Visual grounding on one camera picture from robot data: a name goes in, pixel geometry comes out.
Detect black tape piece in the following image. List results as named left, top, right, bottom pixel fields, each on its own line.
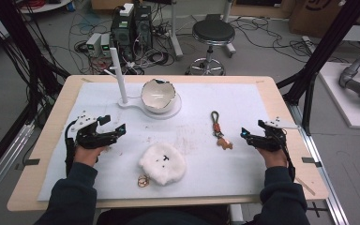
left=301, top=157, right=323, bottom=169
left=23, top=158, right=41, bottom=167

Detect black metal frame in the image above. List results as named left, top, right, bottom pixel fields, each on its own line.
left=276, top=0, right=360, bottom=136
left=0, top=0, right=71, bottom=186

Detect keychain with brown dog charm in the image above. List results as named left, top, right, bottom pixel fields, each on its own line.
left=210, top=111, right=234, bottom=151

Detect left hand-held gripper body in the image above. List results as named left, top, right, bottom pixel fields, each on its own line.
left=69, top=111, right=120, bottom=150

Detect white platform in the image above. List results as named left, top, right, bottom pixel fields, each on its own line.
left=318, top=61, right=360, bottom=130

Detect cardboard box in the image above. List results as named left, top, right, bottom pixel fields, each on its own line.
left=288, top=0, right=360, bottom=39

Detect aluminium rail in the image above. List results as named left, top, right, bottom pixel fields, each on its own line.
left=0, top=121, right=36, bottom=209
left=288, top=102, right=352, bottom=225

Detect white box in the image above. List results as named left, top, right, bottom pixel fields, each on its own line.
left=118, top=2, right=135, bottom=18

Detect person's right hand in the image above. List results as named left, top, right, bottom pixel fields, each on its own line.
left=256, top=147, right=289, bottom=169

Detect white jewelry stand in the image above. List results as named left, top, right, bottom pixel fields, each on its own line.
left=103, top=47, right=183, bottom=121

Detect grey stand leg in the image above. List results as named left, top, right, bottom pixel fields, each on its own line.
left=222, top=0, right=237, bottom=58
left=168, top=0, right=185, bottom=60

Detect wooden table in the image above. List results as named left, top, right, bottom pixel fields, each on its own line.
left=7, top=74, right=330, bottom=213

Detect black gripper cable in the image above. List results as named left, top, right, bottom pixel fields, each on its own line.
left=64, top=120, right=77, bottom=177
left=279, top=134, right=296, bottom=183

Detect tangle of floor cables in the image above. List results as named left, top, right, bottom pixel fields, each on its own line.
left=68, top=12, right=177, bottom=76

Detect black computer tower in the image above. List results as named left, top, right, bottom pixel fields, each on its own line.
left=133, top=4, right=154, bottom=51
left=110, top=7, right=136, bottom=61

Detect person's left hand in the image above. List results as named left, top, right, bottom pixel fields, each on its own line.
left=73, top=143, right=108, bottom=168

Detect person's dark torso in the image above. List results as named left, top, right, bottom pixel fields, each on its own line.
left=97, top=206, right=233, bottom=225

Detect white eggshell bowl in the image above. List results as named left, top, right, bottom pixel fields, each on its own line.
left=141, top=78, right=177, bottom=114

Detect white fluffy plush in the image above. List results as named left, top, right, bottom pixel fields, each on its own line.
left=138, top=142, right=188, bottom=187

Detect white table mat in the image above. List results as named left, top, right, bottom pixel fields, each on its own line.
left=37, top=82, right=275, bottom=203

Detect black round stool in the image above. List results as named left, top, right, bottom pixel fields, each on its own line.
left=186, top=18, right=236, bottom=77

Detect grey power supply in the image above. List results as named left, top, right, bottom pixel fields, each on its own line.
left=99, top=33, right=113, bottom=58
left=85, top=32, right=103, bottom=58

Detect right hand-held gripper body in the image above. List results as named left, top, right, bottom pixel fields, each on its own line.
left=250, top=116, right=300, bottom=153

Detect gold key ring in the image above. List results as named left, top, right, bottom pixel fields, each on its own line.
left=137, top=174, right=151, bottom=188

